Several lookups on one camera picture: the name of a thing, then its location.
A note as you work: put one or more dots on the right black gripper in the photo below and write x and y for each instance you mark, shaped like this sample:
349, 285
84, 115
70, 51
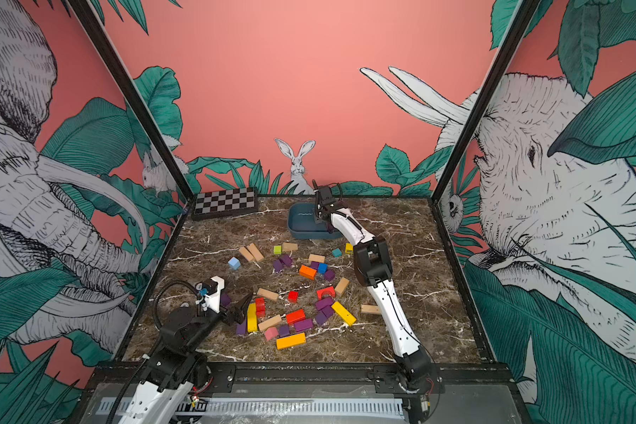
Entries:
317, 216

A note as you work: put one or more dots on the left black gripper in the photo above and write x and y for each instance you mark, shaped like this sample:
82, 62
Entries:
238, 314

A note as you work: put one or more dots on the teal plastic storage bin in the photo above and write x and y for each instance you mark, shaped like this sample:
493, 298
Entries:
303, 225

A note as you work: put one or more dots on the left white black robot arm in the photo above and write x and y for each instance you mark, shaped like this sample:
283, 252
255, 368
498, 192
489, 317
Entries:
173, 371

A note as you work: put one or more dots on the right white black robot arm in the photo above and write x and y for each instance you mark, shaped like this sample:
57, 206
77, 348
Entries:
374, 271

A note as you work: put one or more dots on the purple bricks back left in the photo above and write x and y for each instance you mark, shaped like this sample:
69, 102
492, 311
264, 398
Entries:
283, 262

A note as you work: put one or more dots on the light blue cube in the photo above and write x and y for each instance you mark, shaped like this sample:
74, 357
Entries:
234, 263

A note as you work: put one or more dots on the purple brick far left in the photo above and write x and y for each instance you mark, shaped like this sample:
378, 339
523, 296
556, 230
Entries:
241, 329

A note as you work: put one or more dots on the upright yellow brick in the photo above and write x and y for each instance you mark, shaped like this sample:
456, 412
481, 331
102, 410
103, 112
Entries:
252, 323

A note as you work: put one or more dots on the red stacked brick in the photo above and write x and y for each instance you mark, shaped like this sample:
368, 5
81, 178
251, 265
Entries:
260, 307

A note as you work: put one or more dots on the natural wood brick middle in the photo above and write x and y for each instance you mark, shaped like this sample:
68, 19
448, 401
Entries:
267, 294

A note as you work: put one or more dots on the natural wood brick pair left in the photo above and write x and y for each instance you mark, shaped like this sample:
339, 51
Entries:
251, 253

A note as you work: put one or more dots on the orange brick centre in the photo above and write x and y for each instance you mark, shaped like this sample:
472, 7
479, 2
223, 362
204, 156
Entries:
307, 272

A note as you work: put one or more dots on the natural wood brick front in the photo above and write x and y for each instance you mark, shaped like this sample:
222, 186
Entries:
270, 323

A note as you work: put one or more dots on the pink brick front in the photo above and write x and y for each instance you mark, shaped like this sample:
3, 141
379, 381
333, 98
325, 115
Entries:
271, 333

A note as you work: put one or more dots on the natural wood brick upright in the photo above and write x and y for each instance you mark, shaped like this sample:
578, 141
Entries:
341, 286

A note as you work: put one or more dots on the small red cube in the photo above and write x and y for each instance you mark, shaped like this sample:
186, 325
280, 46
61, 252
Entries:
293, 296

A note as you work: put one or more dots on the red arch brick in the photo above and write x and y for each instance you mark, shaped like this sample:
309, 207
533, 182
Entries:
328, 291

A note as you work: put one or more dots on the black white checkerboard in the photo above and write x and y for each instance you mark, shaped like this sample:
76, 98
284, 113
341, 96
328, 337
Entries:
225, 203

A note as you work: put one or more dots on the orange red brick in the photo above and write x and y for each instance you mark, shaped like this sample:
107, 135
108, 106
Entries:
295, 316

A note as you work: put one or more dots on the purple brick front centre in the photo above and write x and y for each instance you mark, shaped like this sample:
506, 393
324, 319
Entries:
303, 325

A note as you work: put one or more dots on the long yellow brick front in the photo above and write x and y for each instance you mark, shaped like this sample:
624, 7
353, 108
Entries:
291, 341

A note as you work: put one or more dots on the angled yellow brick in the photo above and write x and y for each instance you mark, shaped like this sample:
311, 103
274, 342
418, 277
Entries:
343, 313

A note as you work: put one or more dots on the natural wood brick right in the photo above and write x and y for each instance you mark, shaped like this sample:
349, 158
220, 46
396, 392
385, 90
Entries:
370, 309

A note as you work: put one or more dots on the metal front rail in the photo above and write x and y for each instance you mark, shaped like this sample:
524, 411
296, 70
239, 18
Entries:
377, 408

